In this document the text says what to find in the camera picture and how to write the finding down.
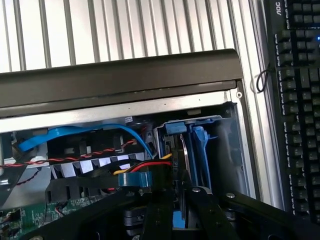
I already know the black fan shroud with heatsink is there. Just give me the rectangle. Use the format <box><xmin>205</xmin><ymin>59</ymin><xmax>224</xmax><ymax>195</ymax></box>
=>
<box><xmin>44</xmin><ymin>133</ymin><xmax>152</xmax><ymax>202</ymax></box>

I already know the black keyboard cable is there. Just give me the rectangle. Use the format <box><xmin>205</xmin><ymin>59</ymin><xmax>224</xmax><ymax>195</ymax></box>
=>
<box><xmin>255</xmin><ymin>62</ymin><xmax>273</xmax><ymax>94</ymax></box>

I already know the black AOC keyboard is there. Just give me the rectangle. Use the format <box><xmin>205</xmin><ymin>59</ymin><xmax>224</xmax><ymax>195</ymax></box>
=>
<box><xmin>264</xmin><ymin>0</ymin><xmax>320</xmax><ymax>224</ymax></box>

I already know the dark grey PC case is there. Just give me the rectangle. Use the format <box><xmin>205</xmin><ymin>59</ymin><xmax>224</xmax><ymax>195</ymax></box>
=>
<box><xmin>0</xmin><ymin>48</ymin><xmax>265</xmax><ymax>240</ymax></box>

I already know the blue flat SATA wire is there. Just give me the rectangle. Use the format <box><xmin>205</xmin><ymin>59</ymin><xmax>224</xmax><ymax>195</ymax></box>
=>
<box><xmin>18</xmin><ymin>123</ymin><xmax>155</xmax><ymax>160</ymax></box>

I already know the blue disk carrier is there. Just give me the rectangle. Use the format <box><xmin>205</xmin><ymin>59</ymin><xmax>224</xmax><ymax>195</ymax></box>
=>
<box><xmin>190</xmin><ymin>124</ymin><xmax>219</xmax><ymax>192</ymax></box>

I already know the yellow red black power wire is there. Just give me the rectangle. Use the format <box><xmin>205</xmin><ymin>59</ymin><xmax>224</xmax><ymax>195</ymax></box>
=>
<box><xmin>112</xmin><ymin>152</ymin><xmax>174</xmax><ymax>176</ymax></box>

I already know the hard disk with silver plate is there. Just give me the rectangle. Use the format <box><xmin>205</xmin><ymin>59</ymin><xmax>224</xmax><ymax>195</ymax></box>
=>
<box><xmin>171</xmin><ymin>132</ymin><xmax>191</xmax><ymax>187</ymax></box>

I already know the long red-black twisted wire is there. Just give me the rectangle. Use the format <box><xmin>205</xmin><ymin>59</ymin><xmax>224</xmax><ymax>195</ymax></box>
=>
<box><xmin>0</xmin><ymin>139</ymin><xmax>138</xmax><ymax>169</ymax></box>

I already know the blue plastic clip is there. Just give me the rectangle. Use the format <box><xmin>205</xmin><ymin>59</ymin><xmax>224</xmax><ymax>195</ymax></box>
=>
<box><xmin>117</xmin><ymin>171</ymin><xmax>153</xmax><ymax>189</ymax></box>

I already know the blue drive caddy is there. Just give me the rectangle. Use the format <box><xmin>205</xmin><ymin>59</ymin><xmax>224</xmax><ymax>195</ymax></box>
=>
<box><xmin>152</xmin><ymin>101</ymin><xmax>251</xmax><ymax>198</ymax></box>

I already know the green motherboard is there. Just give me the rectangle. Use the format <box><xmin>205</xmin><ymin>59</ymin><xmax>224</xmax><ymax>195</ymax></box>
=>
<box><xmin>0</xmin><ymin>196</ymin><xmax>111</xmax><ymax>232</ymax></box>

